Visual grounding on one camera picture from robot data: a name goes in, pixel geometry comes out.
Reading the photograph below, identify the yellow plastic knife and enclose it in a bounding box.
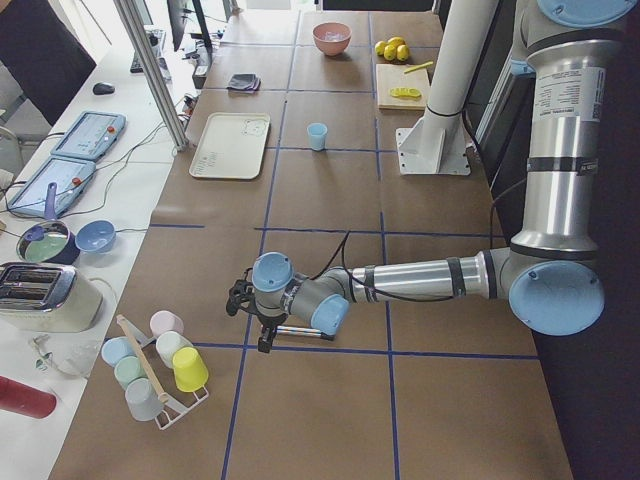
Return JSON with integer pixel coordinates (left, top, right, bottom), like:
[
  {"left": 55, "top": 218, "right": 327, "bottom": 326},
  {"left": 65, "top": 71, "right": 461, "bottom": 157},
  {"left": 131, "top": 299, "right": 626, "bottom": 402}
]
[{"left": 403, "top": 61, "right": 434, "bottom": 75}]

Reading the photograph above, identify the bamboo cutting board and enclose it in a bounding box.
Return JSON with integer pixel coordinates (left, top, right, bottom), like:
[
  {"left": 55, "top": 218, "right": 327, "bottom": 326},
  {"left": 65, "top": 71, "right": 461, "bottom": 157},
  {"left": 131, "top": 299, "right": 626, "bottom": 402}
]
[{"left": 375, "top": 64, "right": 430, "bottom": 111}]

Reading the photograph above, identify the white plastic cup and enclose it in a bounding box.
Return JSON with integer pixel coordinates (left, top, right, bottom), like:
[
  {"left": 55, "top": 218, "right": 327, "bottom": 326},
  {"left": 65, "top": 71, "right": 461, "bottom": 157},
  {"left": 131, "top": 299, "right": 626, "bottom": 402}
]
[{"left": 155, "top": 330, "right": 193, "bottom": 369}]

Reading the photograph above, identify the pink bowl of ice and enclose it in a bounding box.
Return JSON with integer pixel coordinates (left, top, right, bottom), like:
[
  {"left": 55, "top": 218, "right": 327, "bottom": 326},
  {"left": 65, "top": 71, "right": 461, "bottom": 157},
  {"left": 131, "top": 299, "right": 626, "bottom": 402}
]
[{"left": 312, "top": 22, "right": 352, "bottom": 56}]

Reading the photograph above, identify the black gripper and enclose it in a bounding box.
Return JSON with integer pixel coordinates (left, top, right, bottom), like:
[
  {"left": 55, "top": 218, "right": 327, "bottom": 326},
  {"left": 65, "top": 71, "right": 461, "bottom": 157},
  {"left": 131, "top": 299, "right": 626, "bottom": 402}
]
[{"left": 254, "top": 304, "right": 288, "bottom": 353}]

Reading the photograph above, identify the blue bowl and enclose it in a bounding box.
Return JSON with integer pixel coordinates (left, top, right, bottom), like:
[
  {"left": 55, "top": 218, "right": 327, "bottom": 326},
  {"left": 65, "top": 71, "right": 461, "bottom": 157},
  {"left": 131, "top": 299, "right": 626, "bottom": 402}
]
[{"left": 75, "top": 220, "right": 116, "bottom": 253}]

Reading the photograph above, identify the light blue plastic cup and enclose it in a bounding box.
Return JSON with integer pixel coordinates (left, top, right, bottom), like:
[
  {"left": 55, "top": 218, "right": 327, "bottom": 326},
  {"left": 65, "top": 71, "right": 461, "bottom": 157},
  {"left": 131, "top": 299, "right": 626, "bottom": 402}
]
[{"left": 307, "top": 122, "right": 328, "bottom": 151}]

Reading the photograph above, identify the blue plastic cup on rack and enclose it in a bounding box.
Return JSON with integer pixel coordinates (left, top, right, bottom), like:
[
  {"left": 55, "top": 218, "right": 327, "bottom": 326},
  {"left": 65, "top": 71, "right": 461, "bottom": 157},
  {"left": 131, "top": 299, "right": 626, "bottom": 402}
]
[{"left": 101, "top": 337, "right": 135, "bottom": 369}]

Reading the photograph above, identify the teach pendant far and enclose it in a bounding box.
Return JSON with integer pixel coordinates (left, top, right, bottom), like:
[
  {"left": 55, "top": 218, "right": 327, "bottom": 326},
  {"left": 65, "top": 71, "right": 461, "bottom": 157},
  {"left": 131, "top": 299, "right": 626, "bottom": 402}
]
[{"left": 51, "top": 111, "right": 127, "bottom": 162}]

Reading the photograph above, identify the green plastic cup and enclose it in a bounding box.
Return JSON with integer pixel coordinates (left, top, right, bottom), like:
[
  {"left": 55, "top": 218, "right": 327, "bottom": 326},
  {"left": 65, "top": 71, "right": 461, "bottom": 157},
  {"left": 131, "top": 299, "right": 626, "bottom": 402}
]
[{"left": 114, "top": 356, "right": 147, "bottom": 390}]

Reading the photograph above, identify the black computer mouse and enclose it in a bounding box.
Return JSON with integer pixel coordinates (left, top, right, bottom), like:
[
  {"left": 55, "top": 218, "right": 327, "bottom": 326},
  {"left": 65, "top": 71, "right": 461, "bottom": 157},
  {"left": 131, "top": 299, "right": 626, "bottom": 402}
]
[{"left": 92, "top": 82, "right": 115, "bottom": 96}]

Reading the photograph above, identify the whole yellow lemon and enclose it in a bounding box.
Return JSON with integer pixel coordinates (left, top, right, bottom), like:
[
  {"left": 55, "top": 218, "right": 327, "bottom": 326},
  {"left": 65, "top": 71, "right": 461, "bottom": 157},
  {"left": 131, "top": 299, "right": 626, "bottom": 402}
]
[
  {"left": 383, "top": 45, "right": 396, "bottom": 61},
  {"left": 374, "top": 41, "right": 387, "bottom": 56},
  {"left": 387, "top": 36, "right": 405, "bottom": 47},
  {"left": 396, "top": 44, "right": 410, "bottom": 62}
]

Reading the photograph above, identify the grey folded cloth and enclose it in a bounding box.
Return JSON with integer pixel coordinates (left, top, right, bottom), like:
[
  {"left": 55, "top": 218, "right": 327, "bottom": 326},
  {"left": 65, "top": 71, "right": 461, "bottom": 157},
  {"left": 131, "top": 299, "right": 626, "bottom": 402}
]
[{"left": 226, "top": 73, "right": 261, "bottom": 92}]

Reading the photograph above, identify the pink plastic cup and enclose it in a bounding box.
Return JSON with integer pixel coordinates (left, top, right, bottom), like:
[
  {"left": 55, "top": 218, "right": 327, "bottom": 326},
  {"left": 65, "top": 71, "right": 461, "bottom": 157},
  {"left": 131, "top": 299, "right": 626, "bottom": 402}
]
[{"left": 149, "top": 310, "right": 184, "bottom": 338}]

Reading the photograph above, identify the black keyboard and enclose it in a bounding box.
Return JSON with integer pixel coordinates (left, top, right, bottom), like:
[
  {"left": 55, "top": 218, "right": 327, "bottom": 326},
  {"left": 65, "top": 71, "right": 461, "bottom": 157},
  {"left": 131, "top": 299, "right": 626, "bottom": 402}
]
[{"left": 129, "top": 28, "right": 167, "bottom": 74}]

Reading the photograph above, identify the teach pendant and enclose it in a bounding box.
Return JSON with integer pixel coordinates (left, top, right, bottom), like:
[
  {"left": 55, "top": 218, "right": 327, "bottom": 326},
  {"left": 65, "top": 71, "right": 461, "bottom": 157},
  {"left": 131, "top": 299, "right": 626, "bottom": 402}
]
[
  {"left": 51, "top": 111, "right": 127, "bottom": 162},
  {"left": 8, "top": 156, "right": 96, "bottom": 219}
]

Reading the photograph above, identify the red bottle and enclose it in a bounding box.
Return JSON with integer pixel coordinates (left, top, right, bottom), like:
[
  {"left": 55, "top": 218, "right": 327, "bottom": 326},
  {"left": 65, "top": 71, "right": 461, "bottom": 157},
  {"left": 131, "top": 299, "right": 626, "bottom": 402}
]
[{"left": 1, "top": 377, "right": 57, "bottom": 419}]

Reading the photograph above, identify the yellow plastic cup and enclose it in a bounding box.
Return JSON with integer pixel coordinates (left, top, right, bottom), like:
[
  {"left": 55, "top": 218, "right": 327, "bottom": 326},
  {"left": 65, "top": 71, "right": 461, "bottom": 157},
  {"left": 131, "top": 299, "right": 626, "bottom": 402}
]
[{"left": 172, "top": 347, "right": 209, "bottom": 392}]

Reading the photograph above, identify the person in black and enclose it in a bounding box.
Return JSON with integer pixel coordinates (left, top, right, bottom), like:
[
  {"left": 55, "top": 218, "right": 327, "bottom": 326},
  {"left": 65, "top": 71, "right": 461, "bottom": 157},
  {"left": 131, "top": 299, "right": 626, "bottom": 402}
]
[{"left": 1, "top": 0, "right": 96, "bottom": 125}]

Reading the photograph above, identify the aluminium frame post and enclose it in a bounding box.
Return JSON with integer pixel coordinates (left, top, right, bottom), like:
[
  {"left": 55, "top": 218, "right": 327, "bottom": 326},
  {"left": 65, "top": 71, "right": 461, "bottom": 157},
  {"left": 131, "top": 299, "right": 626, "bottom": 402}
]
[{"left": 114, "top": 0, "right": 188, "bottom": 152}]

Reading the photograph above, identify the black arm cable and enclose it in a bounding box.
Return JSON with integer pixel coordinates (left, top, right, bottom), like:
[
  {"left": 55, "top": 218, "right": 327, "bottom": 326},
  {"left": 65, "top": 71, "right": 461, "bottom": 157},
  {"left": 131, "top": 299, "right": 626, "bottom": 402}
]
[{"left": 307, "top": 230, "right": 459, "bottom": 303}]

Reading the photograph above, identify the steel muddler black tip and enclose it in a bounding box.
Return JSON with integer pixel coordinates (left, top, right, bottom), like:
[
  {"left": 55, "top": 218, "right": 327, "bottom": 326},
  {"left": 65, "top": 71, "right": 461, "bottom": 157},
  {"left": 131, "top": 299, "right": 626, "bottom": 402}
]
[{"left": 277, "top": 325, "right": 335, "bottom": 341}]

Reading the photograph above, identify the teach pendant near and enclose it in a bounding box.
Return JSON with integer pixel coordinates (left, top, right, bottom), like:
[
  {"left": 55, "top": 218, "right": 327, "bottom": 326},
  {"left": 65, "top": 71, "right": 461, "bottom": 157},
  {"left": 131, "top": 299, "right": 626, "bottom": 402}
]
[{"left": 8, "top": 156, "right": 96, "bottom": 219}]

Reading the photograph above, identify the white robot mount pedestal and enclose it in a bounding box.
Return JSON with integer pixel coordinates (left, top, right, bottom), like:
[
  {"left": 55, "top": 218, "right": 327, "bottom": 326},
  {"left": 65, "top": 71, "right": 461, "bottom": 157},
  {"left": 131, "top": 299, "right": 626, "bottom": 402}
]
[{"left": 396, "top": 0, "right": 499, "bottom": 176}]

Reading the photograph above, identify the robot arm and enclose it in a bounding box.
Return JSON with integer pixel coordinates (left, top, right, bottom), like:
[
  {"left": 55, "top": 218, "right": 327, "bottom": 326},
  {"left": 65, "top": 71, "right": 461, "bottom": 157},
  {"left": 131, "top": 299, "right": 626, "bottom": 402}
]
[{"left": 248, "top": 1, "right": 634, "bottom": 353}]

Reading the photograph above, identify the grey plastic cup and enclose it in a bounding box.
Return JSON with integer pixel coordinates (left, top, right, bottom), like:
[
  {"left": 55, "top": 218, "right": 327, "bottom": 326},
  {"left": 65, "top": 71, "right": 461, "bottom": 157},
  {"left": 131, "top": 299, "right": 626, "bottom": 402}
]
[{"left": 125, "top": 378, "right": 164, "bottom": 421}]

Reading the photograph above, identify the cream bear serving tray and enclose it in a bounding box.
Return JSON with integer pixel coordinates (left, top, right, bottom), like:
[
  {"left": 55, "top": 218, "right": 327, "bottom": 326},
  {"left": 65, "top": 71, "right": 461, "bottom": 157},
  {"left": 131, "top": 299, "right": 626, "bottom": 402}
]
[{"left": 189, "top": 112, "right": 271, "bottom": 180}]

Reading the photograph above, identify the blue saucepan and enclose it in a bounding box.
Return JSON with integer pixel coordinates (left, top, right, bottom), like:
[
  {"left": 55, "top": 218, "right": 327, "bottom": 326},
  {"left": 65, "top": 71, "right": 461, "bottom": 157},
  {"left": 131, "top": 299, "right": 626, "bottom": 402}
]
[{"left": 16, "top": 182, "right": 80, "bottom": 265}]

